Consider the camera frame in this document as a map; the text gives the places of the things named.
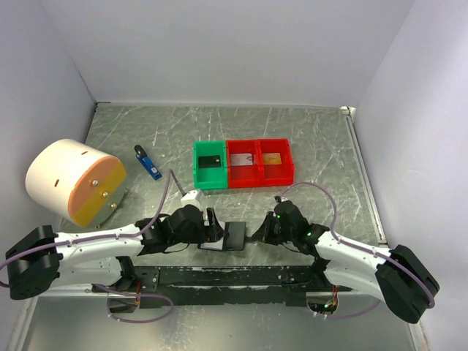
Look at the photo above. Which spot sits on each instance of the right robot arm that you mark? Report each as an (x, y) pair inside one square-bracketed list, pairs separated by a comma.
[(394, 276)]

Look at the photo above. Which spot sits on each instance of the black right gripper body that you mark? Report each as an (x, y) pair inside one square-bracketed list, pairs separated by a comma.
[(285, 234)]

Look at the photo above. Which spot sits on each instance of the red bin left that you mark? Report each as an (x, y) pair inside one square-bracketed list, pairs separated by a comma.
[(244, 176)]

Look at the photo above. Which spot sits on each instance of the silver VIP card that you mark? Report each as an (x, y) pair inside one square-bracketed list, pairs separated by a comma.
[(243, 159)]

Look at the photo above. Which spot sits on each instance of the green bin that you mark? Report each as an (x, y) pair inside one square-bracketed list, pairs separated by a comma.
[(210, 178)]

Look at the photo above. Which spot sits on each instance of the black card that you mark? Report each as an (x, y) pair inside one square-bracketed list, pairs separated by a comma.
[(211, 161)]

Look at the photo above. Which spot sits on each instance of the red bin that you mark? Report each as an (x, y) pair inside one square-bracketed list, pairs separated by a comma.
[(277, 175), (244, 176)]

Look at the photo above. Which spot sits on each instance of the white and orange cylinder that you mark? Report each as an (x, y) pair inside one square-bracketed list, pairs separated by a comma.
[(80, 183)]

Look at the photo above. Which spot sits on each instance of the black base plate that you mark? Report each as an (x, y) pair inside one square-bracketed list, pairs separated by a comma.
[(219, 283)]

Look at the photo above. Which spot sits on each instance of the aluminium rail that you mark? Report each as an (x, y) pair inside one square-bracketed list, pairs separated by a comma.
[(73, 289)]

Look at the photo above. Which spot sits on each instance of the gold VIP card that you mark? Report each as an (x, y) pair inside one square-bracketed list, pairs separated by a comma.
[(272, 159)]

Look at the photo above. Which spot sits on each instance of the black leather card holder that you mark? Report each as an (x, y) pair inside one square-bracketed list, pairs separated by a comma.
[(233, 240)]

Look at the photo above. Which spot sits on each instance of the blue and black tool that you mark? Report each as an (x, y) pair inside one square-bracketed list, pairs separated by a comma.
[(147, 163)]

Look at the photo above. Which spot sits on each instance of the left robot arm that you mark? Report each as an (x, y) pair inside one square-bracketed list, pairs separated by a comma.
[(45, 259)]

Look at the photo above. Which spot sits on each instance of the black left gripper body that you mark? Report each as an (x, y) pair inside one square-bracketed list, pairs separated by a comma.
[(196, 235)]

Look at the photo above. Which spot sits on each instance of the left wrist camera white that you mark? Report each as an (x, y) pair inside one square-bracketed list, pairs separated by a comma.
[(193, 197)]

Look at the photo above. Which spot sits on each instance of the red bin right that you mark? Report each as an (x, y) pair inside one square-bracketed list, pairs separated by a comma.
[(277, 175)]

